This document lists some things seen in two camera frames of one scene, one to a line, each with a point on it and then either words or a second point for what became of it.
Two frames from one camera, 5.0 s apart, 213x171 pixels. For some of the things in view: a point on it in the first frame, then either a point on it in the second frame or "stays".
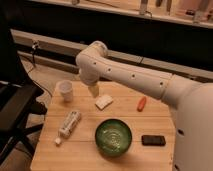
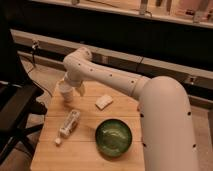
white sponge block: [103, 101] stays
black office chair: [19, 108] stays
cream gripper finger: [94, 90] to [80, 90]
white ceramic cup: [66, 89] stays
